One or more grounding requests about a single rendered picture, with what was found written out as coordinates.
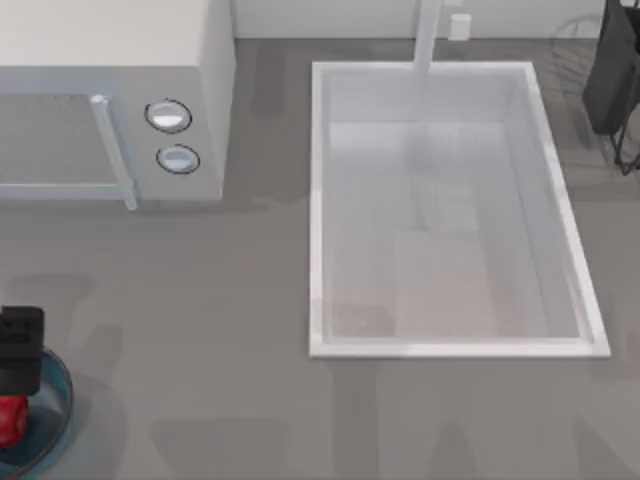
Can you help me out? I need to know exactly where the white sink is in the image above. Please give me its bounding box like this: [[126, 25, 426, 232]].
[[307, 60, 613, 361]]

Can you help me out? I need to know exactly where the small round microwave knob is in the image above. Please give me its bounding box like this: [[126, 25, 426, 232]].
[[155, 143, 203, 177]]

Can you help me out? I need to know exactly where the pale microwave oven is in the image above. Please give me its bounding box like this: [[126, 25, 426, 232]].
[[0, 0, 237, 212]]

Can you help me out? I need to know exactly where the large round microwave knob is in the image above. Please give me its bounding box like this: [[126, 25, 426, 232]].
[[143, 96, 194, 136]]

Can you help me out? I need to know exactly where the tall white tap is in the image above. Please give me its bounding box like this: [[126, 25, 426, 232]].
[[412, 0, 443, 79]]

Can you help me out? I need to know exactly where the grey microwave door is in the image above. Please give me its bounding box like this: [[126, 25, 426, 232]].
[[0, 92, 139, 212]]

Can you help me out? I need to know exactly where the blue bowl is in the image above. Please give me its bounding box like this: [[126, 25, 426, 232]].
[[0, 346, 76, 477]]

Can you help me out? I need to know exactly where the red round fruit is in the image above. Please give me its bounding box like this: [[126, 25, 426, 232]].
[[0, 395, 30, 449]]

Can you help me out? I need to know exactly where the pale metal door handle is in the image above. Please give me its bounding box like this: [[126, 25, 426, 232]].
[[90, 93, 140, 212]]

